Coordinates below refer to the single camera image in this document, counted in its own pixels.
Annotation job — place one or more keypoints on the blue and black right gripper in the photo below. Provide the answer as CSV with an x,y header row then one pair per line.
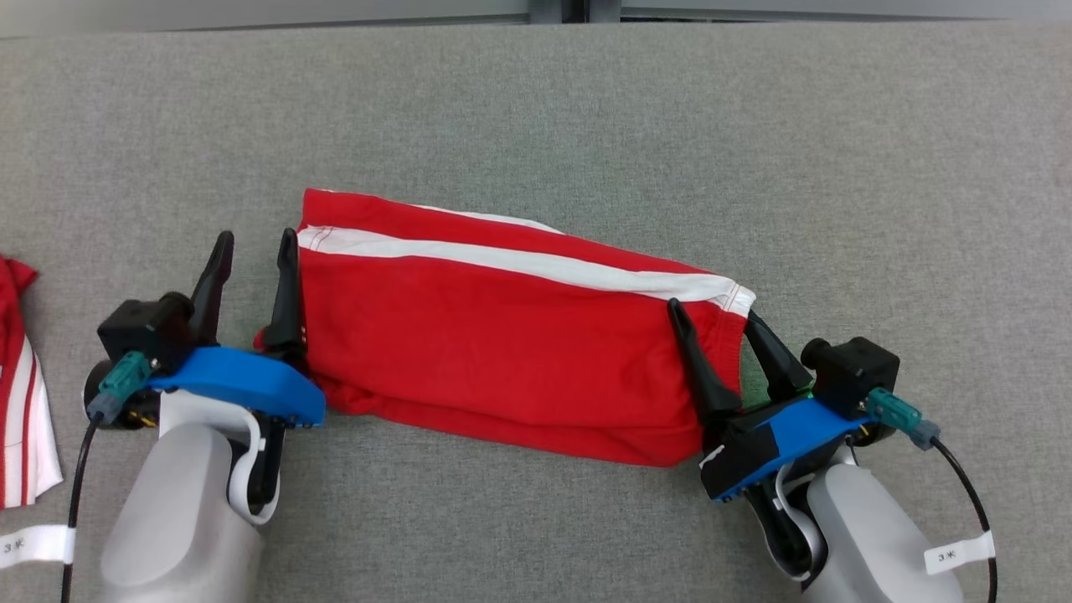
x,y
796,431

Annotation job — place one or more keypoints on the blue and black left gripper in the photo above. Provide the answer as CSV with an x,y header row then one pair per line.
x,y
234,381

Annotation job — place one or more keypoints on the red shorts with white stripe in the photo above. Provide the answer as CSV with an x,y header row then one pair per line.
x,y
502,352

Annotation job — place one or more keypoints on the red and white basketball jersey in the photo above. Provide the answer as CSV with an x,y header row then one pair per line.
x,y
17,419

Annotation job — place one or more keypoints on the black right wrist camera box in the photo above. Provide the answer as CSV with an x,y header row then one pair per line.
x,y
854,373

